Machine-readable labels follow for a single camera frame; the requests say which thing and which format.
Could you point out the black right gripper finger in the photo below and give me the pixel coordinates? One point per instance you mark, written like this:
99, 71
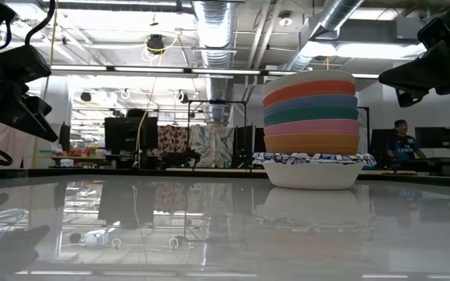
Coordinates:
409, 98
404, 80

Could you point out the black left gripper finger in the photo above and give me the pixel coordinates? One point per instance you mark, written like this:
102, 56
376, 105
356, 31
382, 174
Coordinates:
33, 124
41, 106

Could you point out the red plastic bowl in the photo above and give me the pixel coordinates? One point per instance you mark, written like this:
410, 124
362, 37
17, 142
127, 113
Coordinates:
309, 89

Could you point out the cream plastic bowl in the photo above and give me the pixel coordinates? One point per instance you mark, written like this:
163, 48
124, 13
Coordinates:
307, 76

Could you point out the teal plastic bowl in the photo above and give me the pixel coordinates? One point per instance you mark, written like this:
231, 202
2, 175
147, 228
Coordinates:
311, 115

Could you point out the pink plastic bowl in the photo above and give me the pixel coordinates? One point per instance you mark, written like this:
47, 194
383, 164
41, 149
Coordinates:
311, 127

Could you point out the orange plastic bowl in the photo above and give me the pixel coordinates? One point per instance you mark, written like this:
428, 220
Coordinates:
311, 144

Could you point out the pink curtain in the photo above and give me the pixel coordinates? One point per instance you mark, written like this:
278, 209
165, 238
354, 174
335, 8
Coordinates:
22, 150

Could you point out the narrow black monitor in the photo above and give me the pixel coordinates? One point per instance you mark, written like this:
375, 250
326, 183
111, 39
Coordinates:
65, 136

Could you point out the small black monitor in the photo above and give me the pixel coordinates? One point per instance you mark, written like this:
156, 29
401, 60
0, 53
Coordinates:
434, 136

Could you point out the person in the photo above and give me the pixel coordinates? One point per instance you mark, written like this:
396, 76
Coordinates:
402, 146

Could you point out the tall black screen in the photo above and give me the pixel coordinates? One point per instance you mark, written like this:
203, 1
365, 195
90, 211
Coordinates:
379, 144

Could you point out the wide black monitor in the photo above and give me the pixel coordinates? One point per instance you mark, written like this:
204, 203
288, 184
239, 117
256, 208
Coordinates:
131, 134

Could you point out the black overhead light bar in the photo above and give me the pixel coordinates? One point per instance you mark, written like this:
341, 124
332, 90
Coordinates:
151, 69

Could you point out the blue patterned paper bowl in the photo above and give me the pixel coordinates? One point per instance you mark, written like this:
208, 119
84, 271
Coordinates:
313, 175

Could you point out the black ceiling dome device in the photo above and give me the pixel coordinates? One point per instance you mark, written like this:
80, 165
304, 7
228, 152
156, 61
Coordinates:
156, 43

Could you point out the brown floral fabric panel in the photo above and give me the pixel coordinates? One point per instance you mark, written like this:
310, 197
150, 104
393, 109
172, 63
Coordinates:
172, 138

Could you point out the black divider panel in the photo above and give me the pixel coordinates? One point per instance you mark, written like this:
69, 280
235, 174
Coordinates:
244, 144

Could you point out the leaf print fabric panel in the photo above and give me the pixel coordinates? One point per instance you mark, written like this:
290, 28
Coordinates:
211, 146

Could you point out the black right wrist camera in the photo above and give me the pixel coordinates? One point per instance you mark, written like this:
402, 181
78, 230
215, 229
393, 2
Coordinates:
436, 33

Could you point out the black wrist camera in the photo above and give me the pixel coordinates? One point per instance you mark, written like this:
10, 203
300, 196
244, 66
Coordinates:
23, 62
436, 33

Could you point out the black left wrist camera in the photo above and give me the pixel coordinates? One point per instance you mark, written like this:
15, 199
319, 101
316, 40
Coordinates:
23, 62

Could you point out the silver spiral air duct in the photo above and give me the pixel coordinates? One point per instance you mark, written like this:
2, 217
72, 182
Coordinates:
215, 35
338, 13

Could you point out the black metal table frame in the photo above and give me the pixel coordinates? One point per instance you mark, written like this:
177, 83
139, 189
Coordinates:
131, 173

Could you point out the black tube stand frame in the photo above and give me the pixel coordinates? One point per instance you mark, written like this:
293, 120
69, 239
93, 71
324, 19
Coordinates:
217, 102

